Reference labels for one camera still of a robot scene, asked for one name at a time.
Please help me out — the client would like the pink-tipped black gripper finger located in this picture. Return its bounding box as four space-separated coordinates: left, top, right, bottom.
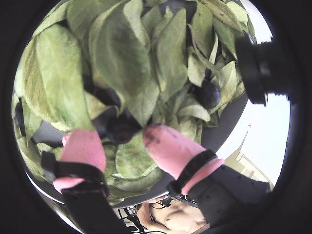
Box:
142 123 271 226
40 128 132 234

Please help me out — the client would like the dark blueberry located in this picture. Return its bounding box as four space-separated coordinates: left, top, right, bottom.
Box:
106 114 142 144
13 103 26 137
198 80 221 108

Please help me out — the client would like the dark grey round bowl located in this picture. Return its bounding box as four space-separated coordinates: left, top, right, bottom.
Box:
11 0 258 208

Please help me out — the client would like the pile of green leaves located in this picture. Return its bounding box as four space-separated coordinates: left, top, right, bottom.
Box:
12 0 257 206

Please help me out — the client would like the black camera module with lens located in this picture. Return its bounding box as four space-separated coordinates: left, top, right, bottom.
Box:
234 33 293 107

